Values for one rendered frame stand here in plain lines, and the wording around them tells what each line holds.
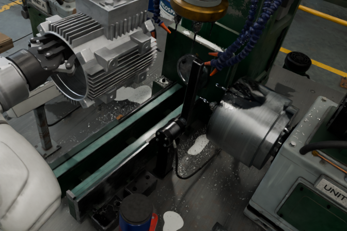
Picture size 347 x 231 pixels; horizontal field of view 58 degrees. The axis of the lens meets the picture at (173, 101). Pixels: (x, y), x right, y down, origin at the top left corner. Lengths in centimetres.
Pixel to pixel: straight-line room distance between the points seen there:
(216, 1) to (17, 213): 74
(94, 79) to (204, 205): 63
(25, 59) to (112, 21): 18
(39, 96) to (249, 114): 62
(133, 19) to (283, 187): 61
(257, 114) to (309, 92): 82
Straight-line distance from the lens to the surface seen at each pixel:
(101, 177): 99
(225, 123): 95
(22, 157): 53
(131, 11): 70
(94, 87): 66
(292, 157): 87
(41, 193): 52
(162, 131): 94
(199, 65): 87
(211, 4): 97
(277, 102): 97
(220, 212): 111
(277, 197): 101
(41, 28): 71
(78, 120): 130
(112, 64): 65
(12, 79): 61
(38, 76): 63
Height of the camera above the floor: 175
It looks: 43 degrees down
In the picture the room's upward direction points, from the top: 11 degrees clockwise
